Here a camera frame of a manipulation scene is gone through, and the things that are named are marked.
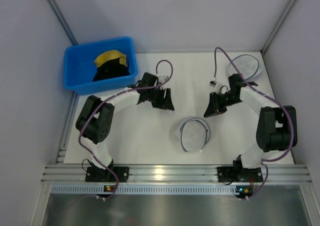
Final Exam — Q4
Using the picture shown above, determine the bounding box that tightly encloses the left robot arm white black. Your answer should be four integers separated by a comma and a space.
75, 72, 175, 172

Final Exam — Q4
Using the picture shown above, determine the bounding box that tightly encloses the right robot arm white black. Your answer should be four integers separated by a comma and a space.
203, 74, 298, 177

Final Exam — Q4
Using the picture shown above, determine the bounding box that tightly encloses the black garment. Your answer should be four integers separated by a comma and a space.
92, 57, 130, 82

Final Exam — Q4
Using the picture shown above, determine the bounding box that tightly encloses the yellow garment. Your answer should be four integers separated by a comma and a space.
93, 49, 128, 68

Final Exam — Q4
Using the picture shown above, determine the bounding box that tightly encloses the blue plastic bin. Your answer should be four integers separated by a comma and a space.
63, 36, 138, 95

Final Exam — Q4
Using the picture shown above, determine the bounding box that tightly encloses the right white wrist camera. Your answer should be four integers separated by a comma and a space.
209, 80, 224, 91

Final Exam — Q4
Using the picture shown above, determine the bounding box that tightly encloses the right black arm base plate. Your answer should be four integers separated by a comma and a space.
217, 166, 264, 184

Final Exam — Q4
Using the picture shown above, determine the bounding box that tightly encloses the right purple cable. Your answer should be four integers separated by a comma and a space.
211, 46, 296, 201

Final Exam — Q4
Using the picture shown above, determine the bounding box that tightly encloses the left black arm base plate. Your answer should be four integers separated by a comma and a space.
85, 165, 129, 183

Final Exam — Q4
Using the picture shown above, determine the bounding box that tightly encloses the aluminium frame rail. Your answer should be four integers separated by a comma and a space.
40, 164, 312, 185

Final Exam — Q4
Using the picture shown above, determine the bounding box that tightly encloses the slotted grey cable duct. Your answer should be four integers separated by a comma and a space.
51, 184, 252, 195

